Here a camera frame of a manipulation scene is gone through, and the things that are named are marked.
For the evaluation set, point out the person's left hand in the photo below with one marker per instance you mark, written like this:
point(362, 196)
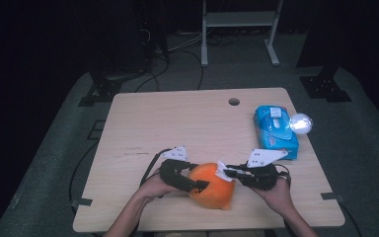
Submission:
point(151, 189)

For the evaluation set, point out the person's right hand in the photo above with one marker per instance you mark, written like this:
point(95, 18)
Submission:
point(278, 197)

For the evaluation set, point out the orange plush toy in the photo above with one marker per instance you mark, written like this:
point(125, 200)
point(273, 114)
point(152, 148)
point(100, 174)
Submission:
point(215, 196)

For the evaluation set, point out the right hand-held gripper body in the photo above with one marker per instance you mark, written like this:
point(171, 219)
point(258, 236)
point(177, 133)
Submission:
point(263, 177)

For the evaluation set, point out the white metal stand frame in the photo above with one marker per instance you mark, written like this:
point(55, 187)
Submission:
point(240, 19)

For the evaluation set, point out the blue wet wipe pack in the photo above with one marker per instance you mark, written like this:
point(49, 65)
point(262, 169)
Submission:
point(274, 138)

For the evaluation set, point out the white wet wipe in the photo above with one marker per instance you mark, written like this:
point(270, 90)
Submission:
point(223, 173)

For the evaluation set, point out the black tape strip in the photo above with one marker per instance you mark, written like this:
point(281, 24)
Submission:
point(83, 202)
point(331, 196)

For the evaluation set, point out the black stand base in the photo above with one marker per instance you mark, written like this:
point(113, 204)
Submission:
point(325, 87)
point(107, 89)

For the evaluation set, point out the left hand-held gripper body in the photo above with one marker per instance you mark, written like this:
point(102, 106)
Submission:
point(169, 173)

